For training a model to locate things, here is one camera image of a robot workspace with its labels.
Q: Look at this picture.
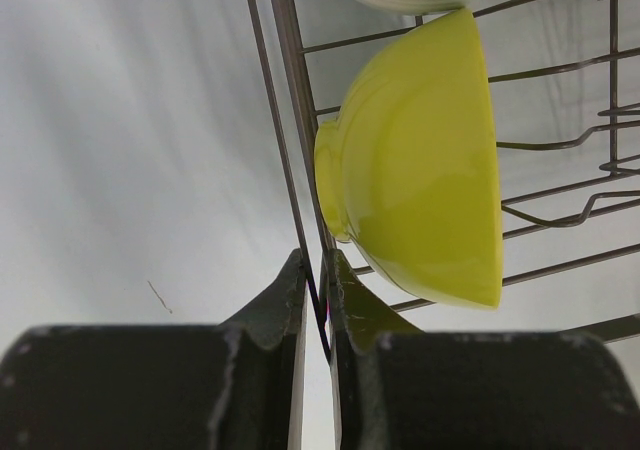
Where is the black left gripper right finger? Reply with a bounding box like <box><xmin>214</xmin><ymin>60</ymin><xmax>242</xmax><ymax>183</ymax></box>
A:
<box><xmin>325</xmin><ymin>250</ymin><xmax>639</xmax><ymax>449</ymax></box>

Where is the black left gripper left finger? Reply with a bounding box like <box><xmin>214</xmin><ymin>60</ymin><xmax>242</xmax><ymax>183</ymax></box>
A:
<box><xmin>1</xmin><ymin>250</ymin><xmax>306</xmax><ymax>449</ymax></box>

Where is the dark wire dish rack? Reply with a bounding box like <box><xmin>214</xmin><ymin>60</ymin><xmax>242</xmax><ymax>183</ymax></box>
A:
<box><xmin>247</xmin><ymin>0</ymin><xmax>639</xmax><ymax>344</ymax></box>

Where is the yellow green bowl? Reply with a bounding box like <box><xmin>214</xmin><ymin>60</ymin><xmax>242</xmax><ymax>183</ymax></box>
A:
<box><xmin>314</xmin><ymin>8</ymin><xmax>503</xmax><ymax>309</ymax></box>

